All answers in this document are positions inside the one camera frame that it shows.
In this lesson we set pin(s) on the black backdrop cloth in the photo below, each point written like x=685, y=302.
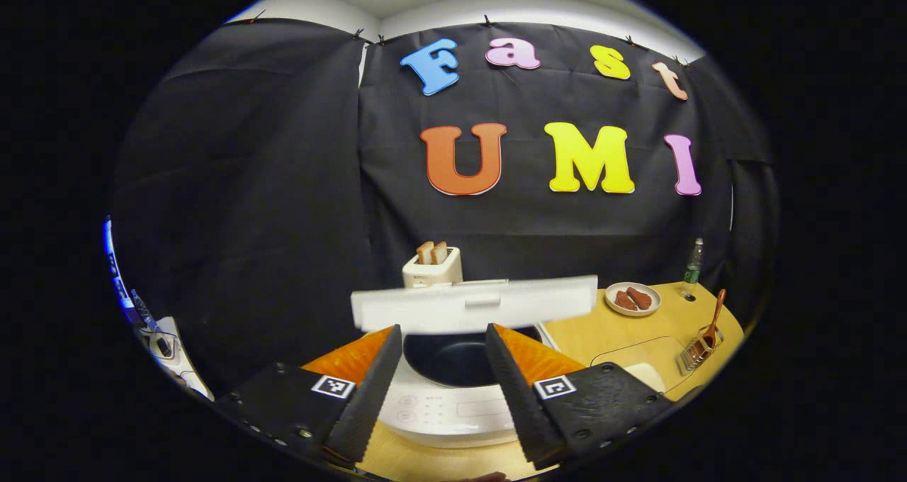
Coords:
x=283, y=184

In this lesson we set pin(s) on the toast slice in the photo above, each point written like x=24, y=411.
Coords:
x=440, y=252
x=425, y=252

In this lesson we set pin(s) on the clear plastic rice container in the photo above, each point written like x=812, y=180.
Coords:
x=631, y=351

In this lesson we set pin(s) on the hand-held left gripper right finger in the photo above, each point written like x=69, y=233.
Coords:
x=514, y=397

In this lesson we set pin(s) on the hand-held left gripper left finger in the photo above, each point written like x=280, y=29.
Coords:
x=372, y=397

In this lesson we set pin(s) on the brown wooden spoon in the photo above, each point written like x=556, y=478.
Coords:
x=712, y=322

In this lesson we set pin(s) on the white plate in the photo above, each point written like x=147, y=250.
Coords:
x=633, y=312

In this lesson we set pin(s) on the white rice cooker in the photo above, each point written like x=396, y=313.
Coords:
x=453, y=411

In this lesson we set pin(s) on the white side desk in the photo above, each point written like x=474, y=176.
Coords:
x=166, y=351

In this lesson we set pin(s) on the green label water bottle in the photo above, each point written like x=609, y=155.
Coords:
x=693, y=262

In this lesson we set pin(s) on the white rice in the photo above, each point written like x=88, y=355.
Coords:
x=646, y=377

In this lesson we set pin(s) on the white toaster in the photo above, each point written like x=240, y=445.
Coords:
x=432, y=275

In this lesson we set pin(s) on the brown meat piece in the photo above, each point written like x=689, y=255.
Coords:
x=625, y=300
x=640, y=297

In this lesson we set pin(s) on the computer monitor screen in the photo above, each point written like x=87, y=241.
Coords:
x=113, y=269

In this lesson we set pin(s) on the row of black cloth clips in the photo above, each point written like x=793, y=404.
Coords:
x=487, y=21

